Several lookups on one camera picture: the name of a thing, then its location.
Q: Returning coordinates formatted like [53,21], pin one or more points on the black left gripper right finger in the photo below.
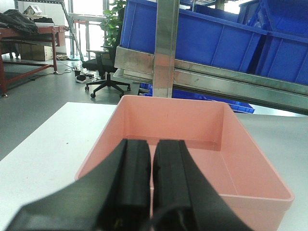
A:
[184,200]

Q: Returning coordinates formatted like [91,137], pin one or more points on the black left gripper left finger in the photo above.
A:
[114,196]

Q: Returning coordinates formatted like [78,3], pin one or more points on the pink plastic box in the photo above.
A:
[220,145]

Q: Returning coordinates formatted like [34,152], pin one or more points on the metal shelf rack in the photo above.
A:
[166,73]

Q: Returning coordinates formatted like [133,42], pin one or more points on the black office chair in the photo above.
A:
[106,61]

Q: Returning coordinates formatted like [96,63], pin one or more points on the large blue bin left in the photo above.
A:
[200,39]

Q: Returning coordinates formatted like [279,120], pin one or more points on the large blue bin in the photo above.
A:
[200,39]
[284,50]

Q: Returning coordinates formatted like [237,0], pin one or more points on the cardboard box under table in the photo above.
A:
[35,52]

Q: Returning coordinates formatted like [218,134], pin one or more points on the green potted plant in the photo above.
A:
[114,15]

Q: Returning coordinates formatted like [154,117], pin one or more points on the red workbench table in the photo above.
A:
[53,36]

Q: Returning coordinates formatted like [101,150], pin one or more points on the large blue bin right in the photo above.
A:
[284,50]

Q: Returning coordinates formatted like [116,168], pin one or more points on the black cloth pile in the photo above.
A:
[12,18]

